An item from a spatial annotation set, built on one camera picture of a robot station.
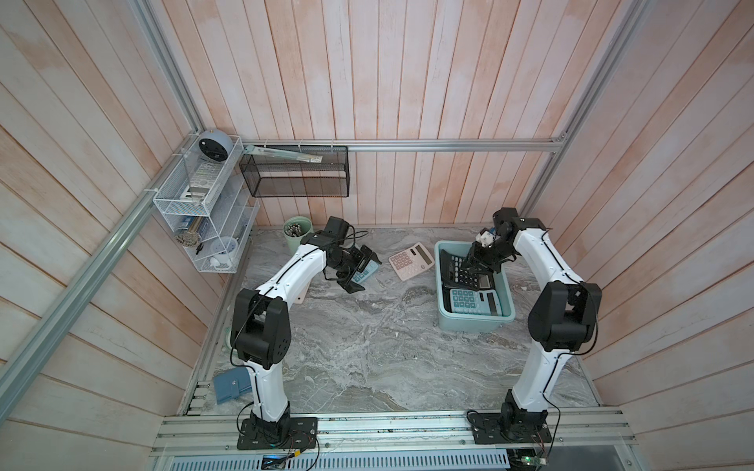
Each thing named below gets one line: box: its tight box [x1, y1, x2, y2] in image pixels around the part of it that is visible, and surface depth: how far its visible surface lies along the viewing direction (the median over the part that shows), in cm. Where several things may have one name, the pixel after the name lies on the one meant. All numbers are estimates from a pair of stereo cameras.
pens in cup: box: [283, 222, 303, 238], surface depth 97 cm
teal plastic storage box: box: [433, 240, 516, 333], surface depth 87 cm
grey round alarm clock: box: [198, 129, 234, 162], surface depth 84 cm
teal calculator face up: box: [449, 288, 503, 315], surface depth 90 cm
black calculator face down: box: [439, 249, 494, 291], surface depth 94 cm
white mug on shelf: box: [210, 236, 239, 268], surface depth 93 cm
